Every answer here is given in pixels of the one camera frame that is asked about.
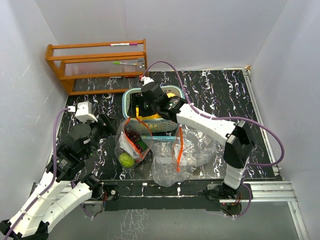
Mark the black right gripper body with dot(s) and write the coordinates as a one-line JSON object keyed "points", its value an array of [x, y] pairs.
{"points": [[145, 109]]}

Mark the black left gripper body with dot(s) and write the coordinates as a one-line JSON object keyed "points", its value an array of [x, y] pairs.
{"points": [[99, 130]]}

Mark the dark red grapes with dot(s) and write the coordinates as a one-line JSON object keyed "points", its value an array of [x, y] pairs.
{"points": [[132, 135]]}

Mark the clear zip top bag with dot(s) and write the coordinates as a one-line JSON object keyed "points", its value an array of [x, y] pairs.
{"points": [[124, 145]]}

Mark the clear zip bag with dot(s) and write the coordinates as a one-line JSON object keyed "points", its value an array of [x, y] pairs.
{"points": [[124, 145], [174, 158]]}

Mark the green avocado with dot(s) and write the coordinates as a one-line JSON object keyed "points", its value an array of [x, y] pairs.
{"points": [[141, 145]]}

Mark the green custard apple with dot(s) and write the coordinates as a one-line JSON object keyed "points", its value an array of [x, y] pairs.
{"points": [[126, 160]]}

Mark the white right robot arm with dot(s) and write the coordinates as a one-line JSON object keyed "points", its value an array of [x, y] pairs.
{"points": [[236, 138]]}

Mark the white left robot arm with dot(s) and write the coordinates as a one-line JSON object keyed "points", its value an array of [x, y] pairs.
{"points": [[42, 211]]}

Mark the yellow bananas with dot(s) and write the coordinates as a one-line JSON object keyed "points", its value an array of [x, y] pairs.
{"points": [[143, 118]]}

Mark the yellow lemon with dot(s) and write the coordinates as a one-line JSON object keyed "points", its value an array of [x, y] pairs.
{"points": [[170, 94]]}

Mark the teal plastic basket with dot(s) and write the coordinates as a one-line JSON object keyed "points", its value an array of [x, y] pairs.
{"points": [[158, 125]]}

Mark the wooden rack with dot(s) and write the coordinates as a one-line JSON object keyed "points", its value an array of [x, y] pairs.
{"points": [[72, 62]]}

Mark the green white marker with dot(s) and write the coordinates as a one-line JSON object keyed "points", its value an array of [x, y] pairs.
{"points": [[125, 63]]}

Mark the pink white marker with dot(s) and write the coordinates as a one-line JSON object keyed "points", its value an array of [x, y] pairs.
{"points": [[124, 44]]}

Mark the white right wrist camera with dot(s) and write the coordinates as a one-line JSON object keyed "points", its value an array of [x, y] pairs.
{"points": [[145, 80]]}

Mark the black metal base rail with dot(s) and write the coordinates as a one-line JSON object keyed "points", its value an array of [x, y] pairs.
{"points": [[188, 195]]}

